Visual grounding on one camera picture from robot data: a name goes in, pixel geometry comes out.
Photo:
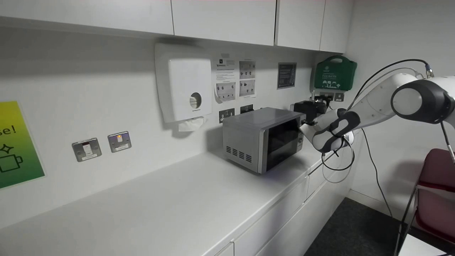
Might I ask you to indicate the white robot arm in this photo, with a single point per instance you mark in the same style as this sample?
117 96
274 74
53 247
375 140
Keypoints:
378 101

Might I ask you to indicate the white robot base platform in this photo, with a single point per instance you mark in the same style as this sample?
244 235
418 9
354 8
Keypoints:
419 247

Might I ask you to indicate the silver microwave oven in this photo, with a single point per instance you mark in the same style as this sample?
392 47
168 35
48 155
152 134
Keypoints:
246 137

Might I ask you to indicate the white instruction sheet with logo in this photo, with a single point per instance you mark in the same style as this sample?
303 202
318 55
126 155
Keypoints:
223 90

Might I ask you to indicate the white instruction sheet two pictures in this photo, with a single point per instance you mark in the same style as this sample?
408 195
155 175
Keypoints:
247 87

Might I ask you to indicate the white paper towel dispenser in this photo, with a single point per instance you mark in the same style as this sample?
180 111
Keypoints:
182 86

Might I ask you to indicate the dark framed notice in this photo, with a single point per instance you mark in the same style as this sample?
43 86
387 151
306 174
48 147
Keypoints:
286 76

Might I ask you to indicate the black coffee machine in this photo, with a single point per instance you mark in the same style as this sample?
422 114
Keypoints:
307 109

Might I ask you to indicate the white drawer front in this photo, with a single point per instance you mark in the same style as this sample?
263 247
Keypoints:
327 183
270 218

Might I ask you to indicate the white base cabinet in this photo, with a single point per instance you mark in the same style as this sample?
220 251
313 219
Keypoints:
284 222

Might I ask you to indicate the green first aid kit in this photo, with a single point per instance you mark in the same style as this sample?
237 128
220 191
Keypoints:
334 73

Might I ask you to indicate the green yellow poster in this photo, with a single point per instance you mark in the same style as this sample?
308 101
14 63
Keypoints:
18 151

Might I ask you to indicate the red chair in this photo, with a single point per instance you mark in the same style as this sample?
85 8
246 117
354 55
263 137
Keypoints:
438 190

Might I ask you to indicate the dark double wall socket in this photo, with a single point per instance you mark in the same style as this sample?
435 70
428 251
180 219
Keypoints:
246 109
226 116
327 97

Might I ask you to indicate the silver wall socket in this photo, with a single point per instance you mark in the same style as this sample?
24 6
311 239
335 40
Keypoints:
119 141
87 150

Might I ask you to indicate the white wall cabinet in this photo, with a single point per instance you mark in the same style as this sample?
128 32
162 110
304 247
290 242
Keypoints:
222 19

